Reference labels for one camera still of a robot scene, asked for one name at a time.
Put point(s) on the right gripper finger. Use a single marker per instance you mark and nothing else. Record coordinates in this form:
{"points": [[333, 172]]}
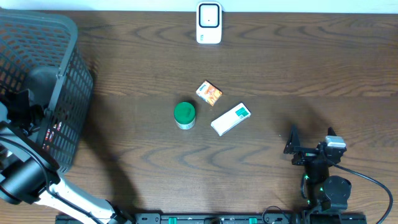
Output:
{"points": [[292, 145], [331, 132]]}

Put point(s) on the white barcode scanner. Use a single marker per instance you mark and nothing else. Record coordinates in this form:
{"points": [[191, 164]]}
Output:
{"points": [[209, 22]]}

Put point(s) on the black mounting rail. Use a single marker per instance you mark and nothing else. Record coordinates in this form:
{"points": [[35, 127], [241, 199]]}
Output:
{"points": [[273, 218]]}

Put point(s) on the green lidded jar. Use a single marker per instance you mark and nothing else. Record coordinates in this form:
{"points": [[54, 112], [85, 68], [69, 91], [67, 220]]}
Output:
{"points": [[185, 115]]}

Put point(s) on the small orange box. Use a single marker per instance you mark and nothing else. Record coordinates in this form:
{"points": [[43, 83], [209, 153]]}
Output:
{"points": [[209, 93]]}

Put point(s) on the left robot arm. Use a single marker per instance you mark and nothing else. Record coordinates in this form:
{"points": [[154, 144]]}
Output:
{"points": [[29, 174]]}

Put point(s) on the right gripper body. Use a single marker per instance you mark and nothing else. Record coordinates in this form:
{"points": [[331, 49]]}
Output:
{"points": [[306, 154]]}

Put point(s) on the orange snack bar wrapper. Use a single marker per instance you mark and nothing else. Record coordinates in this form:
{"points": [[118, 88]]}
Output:
{"points": [[50, 135]]}

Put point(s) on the white green box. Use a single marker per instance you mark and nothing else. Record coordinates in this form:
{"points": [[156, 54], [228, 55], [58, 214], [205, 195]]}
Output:
{"points": [[230, 119]]}

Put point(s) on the grey plastic basket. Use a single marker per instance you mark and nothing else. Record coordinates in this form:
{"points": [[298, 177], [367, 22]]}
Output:
{"points": [[39, 53]]}

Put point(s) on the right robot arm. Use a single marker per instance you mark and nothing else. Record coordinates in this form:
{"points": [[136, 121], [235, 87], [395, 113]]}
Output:
{"points": [[325, 192]]}

